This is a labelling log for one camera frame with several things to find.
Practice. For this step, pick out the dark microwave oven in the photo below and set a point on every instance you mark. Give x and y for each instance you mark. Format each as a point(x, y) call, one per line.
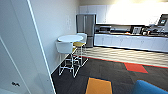
point(105, 29)

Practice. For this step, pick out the round white table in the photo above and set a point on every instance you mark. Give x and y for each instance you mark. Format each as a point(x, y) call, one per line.
point(70, 38)

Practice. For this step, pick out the white high chair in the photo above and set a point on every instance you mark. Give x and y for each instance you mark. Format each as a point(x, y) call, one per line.
point(82, 36)

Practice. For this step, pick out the appliance with blue screen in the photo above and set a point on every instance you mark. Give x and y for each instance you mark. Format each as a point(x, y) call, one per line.
point(162, 21)

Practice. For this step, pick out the white kitchen cabinets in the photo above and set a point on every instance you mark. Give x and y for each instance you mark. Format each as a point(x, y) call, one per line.
point(113, 13)
point(133, 42)

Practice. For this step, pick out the white lower kitchen cabinets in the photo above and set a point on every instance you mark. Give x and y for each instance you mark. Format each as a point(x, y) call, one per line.
point(133, 42)

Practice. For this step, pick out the yellow high stool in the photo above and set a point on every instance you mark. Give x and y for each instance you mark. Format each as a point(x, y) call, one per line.
point(80, 45)

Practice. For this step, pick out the steel refrigerator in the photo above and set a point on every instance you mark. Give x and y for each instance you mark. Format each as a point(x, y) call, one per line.
point(86, 28)

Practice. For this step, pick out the small dark counter appliance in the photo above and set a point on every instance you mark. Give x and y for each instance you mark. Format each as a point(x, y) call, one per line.
point(136, 30)

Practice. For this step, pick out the white upper kitchen cabinets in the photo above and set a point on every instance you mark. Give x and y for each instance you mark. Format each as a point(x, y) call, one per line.
point(113, 13)

